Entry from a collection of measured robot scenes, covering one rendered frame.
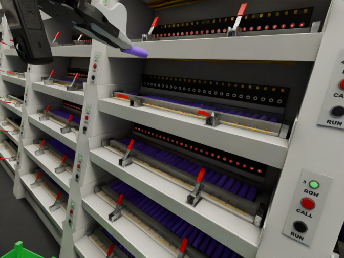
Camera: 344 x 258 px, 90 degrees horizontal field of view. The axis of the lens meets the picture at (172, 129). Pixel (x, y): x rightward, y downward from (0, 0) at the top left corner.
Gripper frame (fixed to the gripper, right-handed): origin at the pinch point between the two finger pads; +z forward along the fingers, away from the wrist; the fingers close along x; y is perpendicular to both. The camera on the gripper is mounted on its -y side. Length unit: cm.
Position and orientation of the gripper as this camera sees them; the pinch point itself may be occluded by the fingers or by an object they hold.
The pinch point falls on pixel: (122, 47)
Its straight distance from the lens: 38.3
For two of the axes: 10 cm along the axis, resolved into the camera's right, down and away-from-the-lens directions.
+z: 5.3, 1.1, 8.4
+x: -8.0, -2.6, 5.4
